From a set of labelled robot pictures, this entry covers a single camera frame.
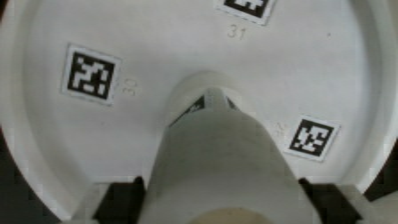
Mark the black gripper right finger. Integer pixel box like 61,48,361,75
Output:
297,177,393,224

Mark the white cylindrical table leg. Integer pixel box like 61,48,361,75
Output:
139,87,317,224

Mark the white round table top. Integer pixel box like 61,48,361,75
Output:
0,0,398,224

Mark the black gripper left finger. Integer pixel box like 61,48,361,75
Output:
70,175,150,224

